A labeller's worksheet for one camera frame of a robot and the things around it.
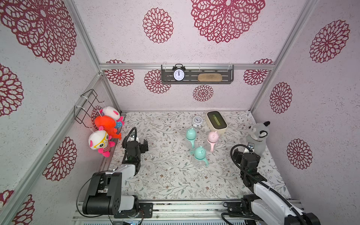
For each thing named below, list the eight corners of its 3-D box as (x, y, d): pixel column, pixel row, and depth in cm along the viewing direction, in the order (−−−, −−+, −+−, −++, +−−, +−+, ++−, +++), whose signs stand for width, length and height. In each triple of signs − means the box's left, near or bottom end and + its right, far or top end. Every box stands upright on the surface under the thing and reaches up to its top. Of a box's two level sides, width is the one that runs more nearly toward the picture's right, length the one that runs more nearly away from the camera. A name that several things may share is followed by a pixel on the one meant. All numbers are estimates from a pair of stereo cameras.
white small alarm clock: (193, 128, 112) (193, 124, 109) (192, 119, 118) (192, 116, 115) (202, 128, 112) (203, 124, 109) (201, 119, 118) (202, 116, 115)
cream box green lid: (208, 134, 108) (209, 129, 103) (205, 116, 120) (206, 110, 115) (226, 134, 108) (228, 129, 103) (221, 116, 120) (223, 110, 115)
